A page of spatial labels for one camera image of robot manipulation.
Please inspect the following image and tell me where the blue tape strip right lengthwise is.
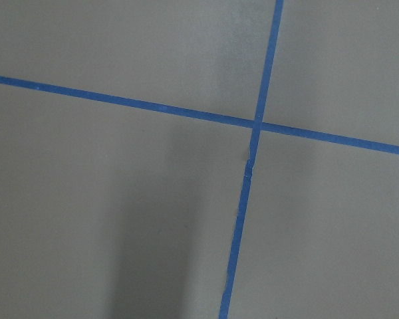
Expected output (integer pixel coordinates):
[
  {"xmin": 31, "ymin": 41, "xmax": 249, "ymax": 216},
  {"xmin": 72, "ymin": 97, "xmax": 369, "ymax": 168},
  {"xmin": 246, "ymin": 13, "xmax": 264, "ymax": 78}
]
[{"xmin": 218, "ymin": 0, "xmax": 284, "ymax": 319}]

